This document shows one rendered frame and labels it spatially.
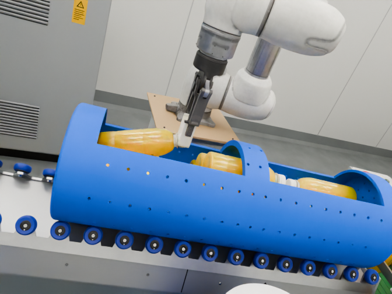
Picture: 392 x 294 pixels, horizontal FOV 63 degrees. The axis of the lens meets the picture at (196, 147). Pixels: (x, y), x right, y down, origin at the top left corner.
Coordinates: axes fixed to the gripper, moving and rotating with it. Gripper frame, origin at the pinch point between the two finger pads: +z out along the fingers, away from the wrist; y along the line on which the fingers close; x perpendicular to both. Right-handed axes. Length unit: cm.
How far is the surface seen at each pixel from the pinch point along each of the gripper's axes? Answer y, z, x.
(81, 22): -141, 13, -51
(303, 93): -304, 52, 201
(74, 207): 18.7, 14.7, -21.5
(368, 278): 16, 26, 64
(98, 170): 16.7, 5.4, -18.5
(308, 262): 15, 24, 43
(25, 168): -4.2, 24.5, -38.0
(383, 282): 11, 32, 78
